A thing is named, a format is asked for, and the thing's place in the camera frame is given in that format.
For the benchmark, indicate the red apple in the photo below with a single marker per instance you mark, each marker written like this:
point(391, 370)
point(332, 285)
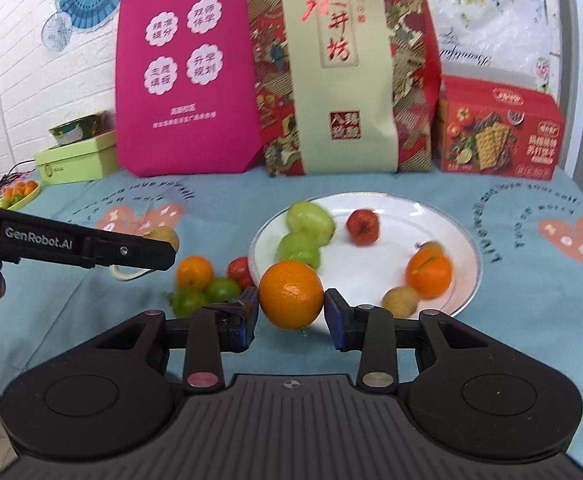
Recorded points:
point(363, 227)

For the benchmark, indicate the red fruit on cloth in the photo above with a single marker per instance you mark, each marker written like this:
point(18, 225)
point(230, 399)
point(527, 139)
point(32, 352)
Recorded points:
point(238, 270)

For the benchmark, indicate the large orange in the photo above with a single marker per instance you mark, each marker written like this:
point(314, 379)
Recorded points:
point(291, 295)

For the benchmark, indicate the patterned liquor gift bag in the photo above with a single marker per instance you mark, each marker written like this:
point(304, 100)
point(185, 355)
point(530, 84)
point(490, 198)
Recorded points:
point(345, 85)

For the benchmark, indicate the orange with stem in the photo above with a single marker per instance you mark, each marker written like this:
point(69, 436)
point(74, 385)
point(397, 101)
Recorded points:
point(429, 271)

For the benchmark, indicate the light green pear fruit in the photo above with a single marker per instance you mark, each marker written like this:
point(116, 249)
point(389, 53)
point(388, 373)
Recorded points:
point(312, 219)

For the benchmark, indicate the brown kiwi fruit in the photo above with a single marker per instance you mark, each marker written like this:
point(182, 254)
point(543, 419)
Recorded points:
point(401, 302)

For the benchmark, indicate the yellow tray of fruits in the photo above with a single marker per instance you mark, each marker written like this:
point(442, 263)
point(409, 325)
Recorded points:
point(20, 194)

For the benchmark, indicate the dark green lime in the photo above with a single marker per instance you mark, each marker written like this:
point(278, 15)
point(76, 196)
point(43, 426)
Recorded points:
point(222, 289)
point(185, 301)

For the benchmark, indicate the magenta tote bag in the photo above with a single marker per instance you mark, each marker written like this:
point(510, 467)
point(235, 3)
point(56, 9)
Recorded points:
point(185, 100)

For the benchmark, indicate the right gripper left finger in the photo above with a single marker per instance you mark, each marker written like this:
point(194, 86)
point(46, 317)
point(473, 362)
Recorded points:
point(226, 326)

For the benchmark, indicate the green patterned bowl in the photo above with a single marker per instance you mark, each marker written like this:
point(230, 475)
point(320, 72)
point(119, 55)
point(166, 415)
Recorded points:
point(79, 129)

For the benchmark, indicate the light green box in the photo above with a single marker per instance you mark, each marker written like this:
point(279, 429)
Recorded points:
point(87, 160)

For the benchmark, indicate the red cracker box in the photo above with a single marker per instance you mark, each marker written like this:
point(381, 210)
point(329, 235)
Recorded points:
point(484, 127)

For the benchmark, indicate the small brown longan fruit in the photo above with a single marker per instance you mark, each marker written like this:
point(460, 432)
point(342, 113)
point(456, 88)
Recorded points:
point(164, 234)

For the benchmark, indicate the floral plastic sheet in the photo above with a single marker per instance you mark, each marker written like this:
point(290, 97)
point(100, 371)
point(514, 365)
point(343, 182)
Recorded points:
point(513, 41)

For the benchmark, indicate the white round plate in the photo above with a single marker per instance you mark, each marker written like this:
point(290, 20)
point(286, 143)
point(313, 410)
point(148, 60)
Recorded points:
point(362, 274)

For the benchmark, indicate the light blue printed tablecloth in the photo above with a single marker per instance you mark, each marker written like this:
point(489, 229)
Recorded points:
point(531, 293)

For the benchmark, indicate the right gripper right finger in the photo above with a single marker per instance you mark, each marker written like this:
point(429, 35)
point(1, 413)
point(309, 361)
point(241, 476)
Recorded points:
point(378, 336)

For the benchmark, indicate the small orange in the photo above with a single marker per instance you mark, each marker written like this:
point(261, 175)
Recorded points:
point(194, 272)

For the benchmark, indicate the small blue paper fan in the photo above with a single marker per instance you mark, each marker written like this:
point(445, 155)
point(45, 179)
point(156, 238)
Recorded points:
point(57, 31)

